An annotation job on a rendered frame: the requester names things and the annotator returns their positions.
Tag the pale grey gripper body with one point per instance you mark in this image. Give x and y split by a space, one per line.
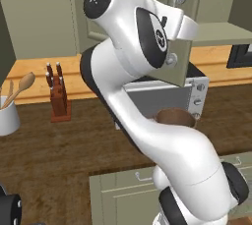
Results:
177 62

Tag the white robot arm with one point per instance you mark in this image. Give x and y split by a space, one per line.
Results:
183 157

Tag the brown round basket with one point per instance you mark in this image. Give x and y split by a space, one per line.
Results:
175 117

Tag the olive base cabinet run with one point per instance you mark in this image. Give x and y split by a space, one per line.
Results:
128 199

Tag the dark olive tall cabinet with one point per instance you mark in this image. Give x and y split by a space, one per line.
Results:
5 48

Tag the silver toaster oven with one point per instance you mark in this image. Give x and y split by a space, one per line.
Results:
157 99

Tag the olive range hood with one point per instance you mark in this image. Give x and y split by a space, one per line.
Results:
223 34

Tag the black built-in appliance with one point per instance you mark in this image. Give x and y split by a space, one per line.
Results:
239 57

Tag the wooden knife block with knives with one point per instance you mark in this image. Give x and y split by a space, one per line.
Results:
59 99

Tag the wooden spoon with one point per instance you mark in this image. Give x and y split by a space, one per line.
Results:
23 84

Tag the wooden spatula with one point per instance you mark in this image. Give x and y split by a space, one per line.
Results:
11 88

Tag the white utensil pot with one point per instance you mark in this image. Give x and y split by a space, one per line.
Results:
7 119

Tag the black cylindrical fitting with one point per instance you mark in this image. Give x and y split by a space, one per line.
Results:
9 209

